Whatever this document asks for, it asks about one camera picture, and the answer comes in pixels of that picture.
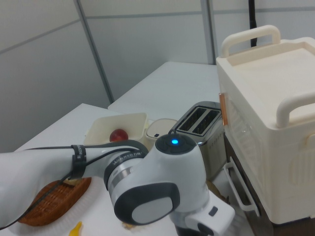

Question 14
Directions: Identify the small white lidded container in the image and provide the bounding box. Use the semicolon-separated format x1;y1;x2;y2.
145;118;178;151

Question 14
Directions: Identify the white rectangular plastic bin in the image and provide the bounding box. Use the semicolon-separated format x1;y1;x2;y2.
83;112;149;146

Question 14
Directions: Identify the red apple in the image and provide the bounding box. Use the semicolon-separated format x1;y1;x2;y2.
109;128;129;143

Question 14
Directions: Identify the silver two-slot toaster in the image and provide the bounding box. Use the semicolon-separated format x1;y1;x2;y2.
169;101;226;181

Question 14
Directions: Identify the brown bread slice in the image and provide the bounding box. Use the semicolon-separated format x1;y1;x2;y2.
206;180;232;205

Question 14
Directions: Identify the dark brown cabinet door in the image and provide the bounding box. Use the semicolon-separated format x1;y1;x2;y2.
223;134;274;223

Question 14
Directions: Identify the large cream plastic cabinet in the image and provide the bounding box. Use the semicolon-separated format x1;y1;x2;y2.
216;24;315;226

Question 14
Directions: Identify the brown wicker basket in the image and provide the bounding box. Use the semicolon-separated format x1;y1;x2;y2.
18;177;93;227

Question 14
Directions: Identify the black pole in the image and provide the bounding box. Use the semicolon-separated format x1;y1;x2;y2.
247;0;259;48

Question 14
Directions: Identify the yellow banana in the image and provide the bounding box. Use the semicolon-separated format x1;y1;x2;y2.
68;221;83;236

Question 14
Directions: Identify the copper cabinet handle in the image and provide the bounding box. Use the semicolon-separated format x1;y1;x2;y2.
219;92;228;126

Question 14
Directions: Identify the white wire door handle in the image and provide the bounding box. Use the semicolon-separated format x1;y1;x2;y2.
223;163;260;217

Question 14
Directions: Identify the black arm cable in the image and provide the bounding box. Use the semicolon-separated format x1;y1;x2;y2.
0;129;178;229

